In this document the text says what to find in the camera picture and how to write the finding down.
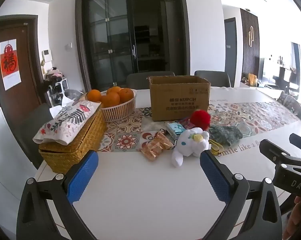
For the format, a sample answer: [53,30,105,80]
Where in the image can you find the dark slatted wall panel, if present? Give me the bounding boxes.
[240,8,261,81]

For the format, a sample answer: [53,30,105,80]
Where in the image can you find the yellow hair clip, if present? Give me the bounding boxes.
[210,141,222,156]

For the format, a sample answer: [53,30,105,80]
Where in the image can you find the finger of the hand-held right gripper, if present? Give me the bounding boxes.
[259,139,301,177]
[290,133,301,147]

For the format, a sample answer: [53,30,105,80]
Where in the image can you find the red fluffy pompom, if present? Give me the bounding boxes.
[189,110,211,131]

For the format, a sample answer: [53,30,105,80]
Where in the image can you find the clear plastic bag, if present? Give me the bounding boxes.
[64,89,85,103]

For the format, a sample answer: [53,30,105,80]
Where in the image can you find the teal small packet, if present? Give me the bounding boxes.
[165,122,185,137]

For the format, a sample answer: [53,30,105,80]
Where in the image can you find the patterned printed tablecloth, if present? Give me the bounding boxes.
[97,87,301,160]

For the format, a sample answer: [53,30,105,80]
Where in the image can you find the floral cloth cover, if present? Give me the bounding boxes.
[33,100,102,145]

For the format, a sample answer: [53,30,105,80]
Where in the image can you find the pile of clothes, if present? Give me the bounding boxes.
[45,67,65,81]

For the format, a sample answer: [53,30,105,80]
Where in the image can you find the white low cabinet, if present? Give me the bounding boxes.
[240,81,287,98]

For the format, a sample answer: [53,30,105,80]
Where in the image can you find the green speckled pouch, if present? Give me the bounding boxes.
[209,126,243,147]

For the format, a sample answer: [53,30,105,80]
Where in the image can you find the white intercom panel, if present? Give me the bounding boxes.
[41,50,53,63]

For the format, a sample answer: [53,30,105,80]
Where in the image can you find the grey dining chair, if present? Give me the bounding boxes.
[125,71,175,91]
[277,91,301,126]
[194,70,231,88]

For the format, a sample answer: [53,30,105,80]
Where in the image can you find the white shoe rack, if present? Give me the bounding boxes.
[46,79,69,107]

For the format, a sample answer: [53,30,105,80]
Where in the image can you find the white tissue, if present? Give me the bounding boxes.
[49,100,75,118]

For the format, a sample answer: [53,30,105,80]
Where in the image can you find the brown entrance door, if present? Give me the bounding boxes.
[0,15,45,117]

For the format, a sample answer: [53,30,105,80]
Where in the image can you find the orange fruit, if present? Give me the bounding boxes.
[100,92,121,108]
[118,88,135,104]
[87,89,102,103]
[107,86,122,96]

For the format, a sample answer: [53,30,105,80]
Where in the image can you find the woven straw tissue box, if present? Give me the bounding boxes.
[39,109,106,174]

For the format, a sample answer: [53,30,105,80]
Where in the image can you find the red snack packet blue edges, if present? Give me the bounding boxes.
[178,117,196,130]

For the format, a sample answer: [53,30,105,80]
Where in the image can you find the gold wall decoration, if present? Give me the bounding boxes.
[248,25,256,48]

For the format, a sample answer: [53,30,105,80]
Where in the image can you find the dark grey interior door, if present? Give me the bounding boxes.
[224,17,238,81]

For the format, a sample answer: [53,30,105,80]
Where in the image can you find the dark glass sliding door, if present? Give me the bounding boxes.
[75,0,191,92]

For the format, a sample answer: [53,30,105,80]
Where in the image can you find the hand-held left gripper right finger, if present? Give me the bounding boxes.
[199,149,283,240]

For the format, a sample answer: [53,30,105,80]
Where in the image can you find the red and white door poster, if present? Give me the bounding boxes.
[0,39,22,91]

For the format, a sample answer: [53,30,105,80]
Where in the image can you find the white plush toy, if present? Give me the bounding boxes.
[172,127,211,168]

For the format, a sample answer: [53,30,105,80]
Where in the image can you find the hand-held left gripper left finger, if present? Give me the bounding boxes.
[16,150,99,240]

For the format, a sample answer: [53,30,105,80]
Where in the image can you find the person's right hand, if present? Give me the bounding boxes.
[283,196,301,240]

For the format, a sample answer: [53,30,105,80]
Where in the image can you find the brown cardboard box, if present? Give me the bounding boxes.
[147,76,211,122]

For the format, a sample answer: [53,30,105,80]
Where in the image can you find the white plastic fruit basket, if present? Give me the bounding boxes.
[100,89,137,123]

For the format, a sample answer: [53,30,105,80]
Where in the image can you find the orange striped foil snack packet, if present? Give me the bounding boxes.
[140,141,167,161]
[154,131,175,151]

